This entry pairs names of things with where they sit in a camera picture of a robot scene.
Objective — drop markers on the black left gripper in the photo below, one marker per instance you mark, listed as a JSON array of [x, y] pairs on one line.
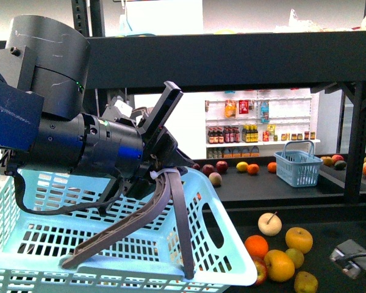
[[160, 150]]

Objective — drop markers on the light teal plastic basket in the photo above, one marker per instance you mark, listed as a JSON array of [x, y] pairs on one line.
[[34, 245]]

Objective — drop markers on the blue black left robot arm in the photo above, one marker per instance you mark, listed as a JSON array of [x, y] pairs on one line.
[[43, 73]]

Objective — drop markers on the dark sauce bottles row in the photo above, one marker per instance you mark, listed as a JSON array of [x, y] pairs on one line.
[[232, 134]]

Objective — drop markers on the small orange tangerine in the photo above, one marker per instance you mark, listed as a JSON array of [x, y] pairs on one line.
[[256, 245]]

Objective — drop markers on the red yellow apple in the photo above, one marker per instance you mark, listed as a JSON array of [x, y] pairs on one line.
[[262, 272]]

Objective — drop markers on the white pear with stem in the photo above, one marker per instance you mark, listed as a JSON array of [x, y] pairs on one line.
[[269, 224]]

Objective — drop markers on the brown kiwi upper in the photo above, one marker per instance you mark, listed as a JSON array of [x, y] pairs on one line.
[[296, 256]]

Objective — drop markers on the brown kiwi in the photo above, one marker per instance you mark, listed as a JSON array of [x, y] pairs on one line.
[[296, 256], [305, 282]]

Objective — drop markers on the blue shopping basket far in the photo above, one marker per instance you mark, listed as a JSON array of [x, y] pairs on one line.
[[298, 168]]

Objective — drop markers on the brown kiwi lower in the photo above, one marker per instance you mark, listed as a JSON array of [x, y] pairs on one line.
[[305, 282]]

